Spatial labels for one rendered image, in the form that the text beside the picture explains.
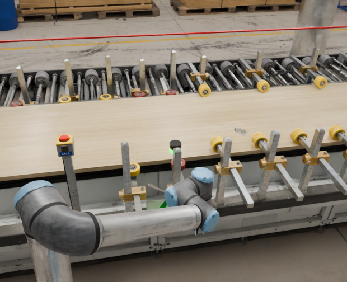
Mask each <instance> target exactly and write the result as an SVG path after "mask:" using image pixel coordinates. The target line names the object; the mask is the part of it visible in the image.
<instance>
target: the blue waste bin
mask: <svg viewBox="0 0 347 282"><path fill-rule="evenodd" d="M17 27H18V20H17V13H16V7H15V1H14V0H0V31H8V30H13V29H16V28H17Z"/></svg>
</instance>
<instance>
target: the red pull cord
mask: <svg viewBox="0 0 347 282"><path fill-rule="evenodd" d="M345 27H347V26H328V27H301V28H288V29H261V30H235V31H209V32H183V33H169V34H143V35H116V36H90V37H64V38H50V39H24V40H0V43H9V42H23V41H48V40H74V39H99V38H113V37H139V36H164V35H190V34H215V33H229V32H254V31H280V30H305V29H331V28H345Z"/></svg>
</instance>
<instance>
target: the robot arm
mask: <svg viewBox="0 0 347 282"><path fill-rule="evenodd" d="M213 182H214V175H213V173H212V171H211V170H209V169H207V168H204V167H197V168H195V169H193V170H192V172H191V176H190V177H188V178H186V179H184V180H182V181H180V182H178V183H176V184H174V185H171V186H170V187H168V188H167V189H166V190H165V193H164V196H165V201H166V203H167V205H168V208H159V209H150V210H140V211H131V212H126V213H117V214H108V215H99V216H95V215H94V213H92V212H90V211H84V212H80V211H75V210H73V209H71V208H70V207H69V206H68V204H67V203H66V202H65V201H64V199H63V198H62V197H61V195H60V194H59V193H58V192H57V189H56V188H55V186H53V185H52V184H51V183H50V182H48V181H44V180H37V181H33V182H30V183H28V184H26V185H25V186H23V187H22V188H20V191H18V192H17V194H16V195H15V198H14V205H15V209H16V210H17V211H18V212H19V215H20V217H21V221H22V225H23V228H24V232H25V235H26V238H27V242H28V245H29V250H30V255H31V259H32V264H33V267H34V272H35V276H36V281H37V282H73V278H72V270H71V262H70V258H69V256H77V257H78V256H88V255H93V254H94V253H96V252H97V250H98V248H99V247H103V246H109V245H114V244H118V243H123V242H129V241H134V240H138V239H144V238H149V237H154V236H160V235H163V234H169V233H174V232H179V231H185V230H189V229H192V231H193V232H194V234H195V236H196V235H197V234H199V233H200V232H202V234H203V235H204V233H208V232H210V231H211V230H212V229H213V228H214V227H215V226H216V224H217V222H218V221H219V213H218V212H217V211H216V209H215V208H213V207H212V206H210V204H211V199H212V196H213V195H212V189H213Z"/></svg>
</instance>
